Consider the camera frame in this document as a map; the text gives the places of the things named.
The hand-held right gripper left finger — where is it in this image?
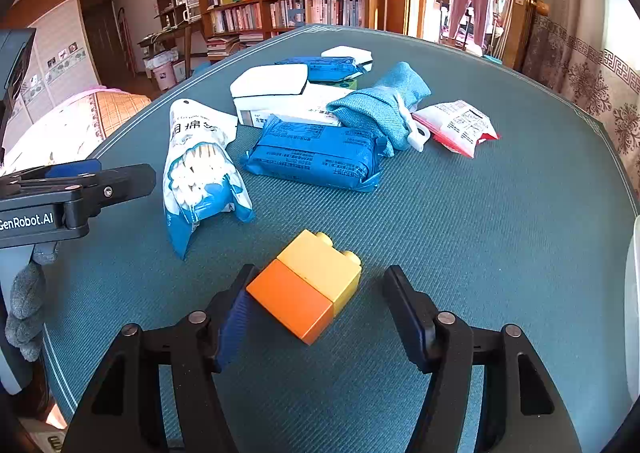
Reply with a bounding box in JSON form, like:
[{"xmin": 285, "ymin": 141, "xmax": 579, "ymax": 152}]
[{"xmin": 62, "ymin": 263, "xmax": 261, "ymax": 453}]

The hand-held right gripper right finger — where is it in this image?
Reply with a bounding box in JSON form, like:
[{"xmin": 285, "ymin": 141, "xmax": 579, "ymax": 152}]
[{"xmin": 382, "ymin": 264, "xmax": 583, "ymax": 453}]

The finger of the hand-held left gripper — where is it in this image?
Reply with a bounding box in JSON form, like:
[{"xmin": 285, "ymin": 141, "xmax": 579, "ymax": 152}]
[
  {"xmin": 45, "ymin": 158, "xmax": 102, "ymax": 180},
  {"xmin": 75, "ymin": 163, "xmax": 157, "ymax": 220}
]

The orange building block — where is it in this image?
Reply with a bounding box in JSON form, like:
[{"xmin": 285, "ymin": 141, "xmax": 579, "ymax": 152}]
[{"xmin": 246, "ymin": 259, "xmax": 335, "ymax": 346}]

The cotton swab bag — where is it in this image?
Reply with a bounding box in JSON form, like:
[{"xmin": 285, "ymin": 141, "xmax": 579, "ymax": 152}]
[{"xmin": 162, "ymin": 99, "xmax": 256, "ymax": 261}]

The yellow building block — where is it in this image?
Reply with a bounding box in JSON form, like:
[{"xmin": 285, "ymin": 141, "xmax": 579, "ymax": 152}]
[{"xmin": 276, "ymin": 229, "xmax": 363, "ymax": 319}]

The blue foil snack packet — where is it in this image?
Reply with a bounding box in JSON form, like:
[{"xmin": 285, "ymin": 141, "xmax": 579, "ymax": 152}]
[
  {"xmin": 240, "ymin": 114, "xmax": 388, "ymax": 193},
  {"xmin": 274, "ymin": 56, "xmax": 368, "ymax": 83}
]

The red and white packet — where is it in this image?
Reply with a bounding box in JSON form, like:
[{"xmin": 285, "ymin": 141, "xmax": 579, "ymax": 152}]
[{"xmin": 411, "ymin": 100, "xmax": 501, "ymax": 159}]

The white medicine box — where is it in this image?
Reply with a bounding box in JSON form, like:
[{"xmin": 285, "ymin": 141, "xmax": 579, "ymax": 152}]
[{"xmin": 235, "ymin": 80, "xmax": 358, "ymax": 129}]

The blue cloth pouch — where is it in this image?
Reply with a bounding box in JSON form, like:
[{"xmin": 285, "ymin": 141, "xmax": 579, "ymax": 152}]
[{"xmin": 326, "ymin": 62, "xmax": 432, "ymax": 153}]

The person's left hand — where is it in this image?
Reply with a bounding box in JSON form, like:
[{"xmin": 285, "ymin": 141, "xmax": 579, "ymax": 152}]
[{"xmin": 5, "ymin": 242, "xmax": 60, "ymax": 363}]

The printed bed blanket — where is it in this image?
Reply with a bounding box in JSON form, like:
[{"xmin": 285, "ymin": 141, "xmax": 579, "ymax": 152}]
[{"xmin": 0, "ymin": 88, "xmax": 151, "ymax": 174}]

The pink waste bin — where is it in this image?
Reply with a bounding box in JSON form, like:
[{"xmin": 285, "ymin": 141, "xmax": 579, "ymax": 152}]
[{"xmin": 151, "ymin": 64, "xmax": 177, "ymax": 91}]

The stack of books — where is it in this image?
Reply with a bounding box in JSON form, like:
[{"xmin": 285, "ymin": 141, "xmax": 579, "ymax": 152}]
[{"xmin": 206, "ymin": 30, "xmax": 266, "ymax": 61}]

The small wooden shelf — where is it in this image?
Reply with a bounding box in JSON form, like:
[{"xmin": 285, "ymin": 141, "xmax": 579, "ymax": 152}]
[{"xmin": 151, "ymin": 0, "xmax": 203, "ymax": 31}]

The patterned beige curtain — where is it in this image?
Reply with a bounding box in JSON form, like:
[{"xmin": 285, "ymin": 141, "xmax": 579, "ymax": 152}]
[{"xmin": 522, "ymin": 0, "xmax": 640, "ymax": 174}]

